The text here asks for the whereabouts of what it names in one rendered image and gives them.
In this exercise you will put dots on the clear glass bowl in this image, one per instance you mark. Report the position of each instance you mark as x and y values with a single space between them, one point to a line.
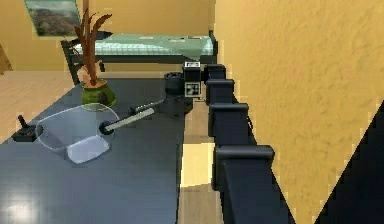
76 133

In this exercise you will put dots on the black joystick controller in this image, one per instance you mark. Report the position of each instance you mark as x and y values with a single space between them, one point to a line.
26 130

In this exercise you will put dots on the brown houseplant in green pot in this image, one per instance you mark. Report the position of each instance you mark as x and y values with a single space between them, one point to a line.
93 73

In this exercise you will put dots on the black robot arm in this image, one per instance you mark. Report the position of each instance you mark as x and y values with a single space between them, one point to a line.
243 173

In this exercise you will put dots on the framed landscape picture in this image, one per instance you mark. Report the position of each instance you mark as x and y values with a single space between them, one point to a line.
53 16

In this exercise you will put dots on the bed with green cover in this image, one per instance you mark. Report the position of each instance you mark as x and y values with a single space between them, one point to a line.
150 46

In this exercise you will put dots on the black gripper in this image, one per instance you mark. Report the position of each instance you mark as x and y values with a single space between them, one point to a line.
174 87

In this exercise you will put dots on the dark grey table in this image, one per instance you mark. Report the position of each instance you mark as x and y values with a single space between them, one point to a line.
100 166

